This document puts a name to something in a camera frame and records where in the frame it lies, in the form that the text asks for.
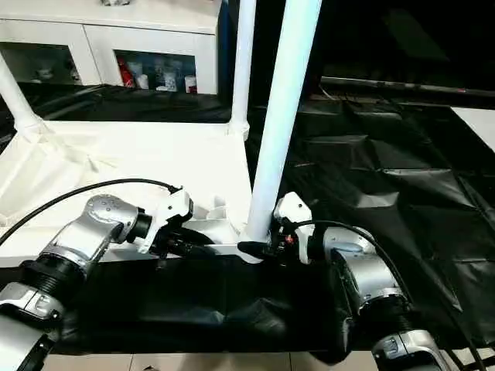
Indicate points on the white plastic table top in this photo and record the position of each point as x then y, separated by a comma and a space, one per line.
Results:
135, 154

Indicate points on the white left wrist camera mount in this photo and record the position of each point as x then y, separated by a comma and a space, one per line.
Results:
172, 208

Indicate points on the red white bottle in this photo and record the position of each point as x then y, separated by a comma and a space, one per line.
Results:
125, 73

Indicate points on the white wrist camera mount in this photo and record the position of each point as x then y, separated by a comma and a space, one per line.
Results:
172, 208
294, 206

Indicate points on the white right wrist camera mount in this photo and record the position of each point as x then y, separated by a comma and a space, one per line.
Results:
294, 206

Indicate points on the white glass-door cabinet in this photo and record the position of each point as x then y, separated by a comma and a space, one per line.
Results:
116, 27

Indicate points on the grey patterned bundle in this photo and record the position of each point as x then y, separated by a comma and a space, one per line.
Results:
111, 2

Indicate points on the small white figurine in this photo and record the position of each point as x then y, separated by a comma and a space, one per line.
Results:
44, 72

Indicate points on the patterned jar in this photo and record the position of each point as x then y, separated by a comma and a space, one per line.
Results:
159, 73
171, 80

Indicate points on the black backdrop cloth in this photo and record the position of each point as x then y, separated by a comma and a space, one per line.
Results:
386, 38

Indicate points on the small white cup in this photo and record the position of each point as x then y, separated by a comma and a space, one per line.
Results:
190, 83

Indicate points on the dark grey tube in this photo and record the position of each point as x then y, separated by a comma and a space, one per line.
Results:
417, 87

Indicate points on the white plastic table leg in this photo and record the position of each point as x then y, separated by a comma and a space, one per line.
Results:
282, 96
19, 100
241, 65

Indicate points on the black work surface mat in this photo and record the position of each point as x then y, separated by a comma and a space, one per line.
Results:
386, 185

